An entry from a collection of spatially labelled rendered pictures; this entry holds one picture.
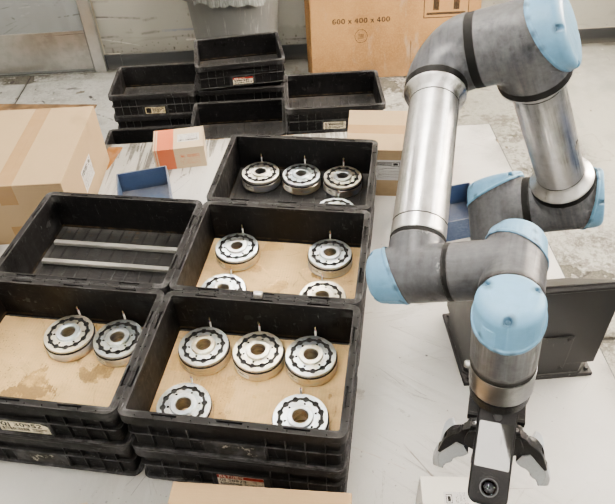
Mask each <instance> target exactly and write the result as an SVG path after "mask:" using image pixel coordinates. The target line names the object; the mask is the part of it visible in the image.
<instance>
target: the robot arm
mask: <svg viewBox="0 0 615 504"><path fill-rule="evenodd" d="M581 62H582V47H581V40H580V35H579V32H578V27H577V22H576V18H575V15H574V12H573V9H572V6H571V4H570V2H569V0H512V1H508V2H504V3H501V4H497V5H493V6H489V7H485V8H482V9H478V10H475V11H471V12H465V13H461V14H458V15H456V16H453V17H452V18H450V19H448V20H447V21H445V22H444V23H442V24H441V25H440V26H439V27H437V28H436V29H435V30H434V31H433V32H432V33H431V35H430V36H429V37H428V38H427V39H426V40H425V42H424V43H423V44H422V46H421V47H420V49H419V50H418V52H417V54H416V56H415V57H414V59H413V61H412V63H411V65H410V68H409V71H408V74H407V77H406V82H405V88H404V99H405V101H406V103H407V105H408V106H409V107H408V114H407V121H406V128H405V135H404V142H403V149H402V157H401V164H400V171H399V178H398V185H397V192H396V199H395V206H394V214H393V221H392V228H391V235H390V240H389V247H388V248H387V247H382V248H380V249H375V250H373V251H372V252H371V253H370V256H369V257H368V259H367V264H366V280H367V285H368V289H369V291H370V293H371V295H372V296H373V297H374V299H375V300H376V301H378V302H380V303H383V304H405V305H410V304H413V303H435V302H464V301H473V304H472V308H471V342H470V360H465V361H464V367H465V368H469V391H470V395H469V404H468V413H467V418H468V421H467V422H465V423H464V424H457V425H456V423H455V419H454V418H449V419H448V420H447V421H446V422H445V424H444V428H443V431H442V435H441V438H440V442H439V443H438V444H437V446H436V448H435V450H434V453H433V465H436V466H438V467H442V468H443V466H444V465H445V464H446V463H449V462H451V461H452V460H453V458H455V457H461V456H464V455H466V454H468V448H471V449H473V451H472V455H471V462H470V463H471V467H470V475H469V482H468V496H469V498H470V500H471V501H473V502H474V503H478V504H507V502H508V495H509V487H510V479H511V471H512V463H513V456H516V463H517V464H518V465H519V466H520V467H522V468H524V469H526V470H527V471H528V472H529V474H530V476H531V477H532V478H533V479H535V480H536V482H537V485H538V486H548V484H549V482H550V470H549V466H548V462H547V461H546V457H545V448H544V440H543V437H542V435H541V434H540V433H539V432H538V431H535V432H534V434H533V436H529V435H527V433H526V432H524V431H523V428H524V426H525V418H526V404H527V403H528V401H529V398H530V396H531V394H532V392H533V389H534V385H535V380H536V374H537V368H538V361H539V355H540V350H541V345H542V340H543V336H544V334H545V331H546V328H547V323H548V312H547V307H548V305H547V299H546V296H545V294H546V282H547V272H548V269H549V258H548V239H547V238H546V235H545V234H544V232H554V231H565V230H576V229H580V230H585V229H586V228H594V227H598V226H600V225H601V224H602V223H603V221H604V213H605V182H604V171H603V169H602V168H596V167H593V166H592V165H591V163H590V162H589V161H588V160H586V159H585V158H583V157H582V154H581V149H580V144H579V139H578V135H577V130H576V125H575V121H574V116H573V111H572V107H571V102H570V97H569V93H568V88H567V84H568V83H569V81H570V80H571V78H572V75H573V72H574V69H576V68H578V67H579V66H580V65H581ZM494 85H497V87H498V90H499V92H500V94H501V95H502V96H503V97H504V98H505V99H507V100H509V101H511V102H513V105H514V108H515V111H516V115H517V118H518V121H519V124H520V128H521V131H522V134H523V137H524V140H525V144H526V147H527V150H528V153H529V157H530V160H531V163H532V166H533V169H534V171H533V172H532V174H531V176H530V177H524V174H523V172H522V171H510V172H504V173H499V174H495V175H491V176H487V177H484V178H481V179H479V180H476V181H474V182H473V183H471V184H470V185H469V187H468V189H467V200H468V203H467V208H468V215H469V227H470V239H471V241H460V242H448V243H446V238H447V228H448V218H449V207H450V197H451V187H452V176H453V166H454V156H455V146H456V135H457V125H458V115H459V110H460V109H461V108H462V107H463V105H464V104H465V102H466V99H467V93H468V92H469V91H471V90H474V89H479V88H484V87H489V86H494ZM522 427H523V428H522Z"/></svg>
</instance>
